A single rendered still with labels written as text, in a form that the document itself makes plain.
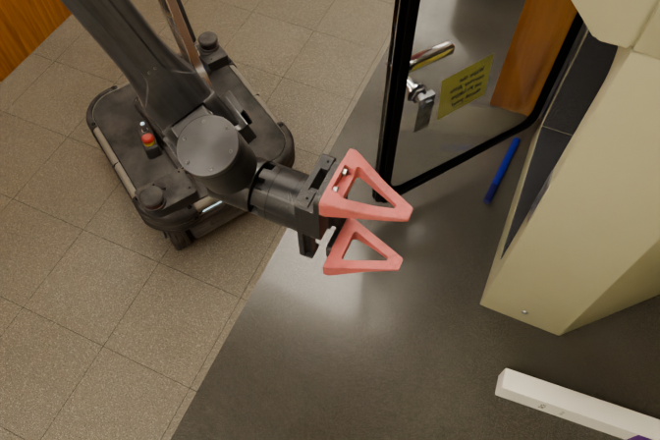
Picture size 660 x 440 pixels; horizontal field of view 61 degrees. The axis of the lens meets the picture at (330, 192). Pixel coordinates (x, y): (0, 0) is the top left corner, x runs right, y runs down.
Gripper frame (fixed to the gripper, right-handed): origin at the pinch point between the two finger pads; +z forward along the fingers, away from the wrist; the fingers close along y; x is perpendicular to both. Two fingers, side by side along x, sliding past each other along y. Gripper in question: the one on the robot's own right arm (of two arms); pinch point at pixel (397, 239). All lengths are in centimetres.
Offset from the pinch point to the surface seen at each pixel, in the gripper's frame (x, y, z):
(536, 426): -2.7, -27.3, 21.9
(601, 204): 9.5, 2.9, 16.4
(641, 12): 9.1, 23.3, 11.3
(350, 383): -7.4, -26.9, -1.2
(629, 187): 9.4, 6.4, 17.4
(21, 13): 91, -99, -186
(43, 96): 69, -116, -166
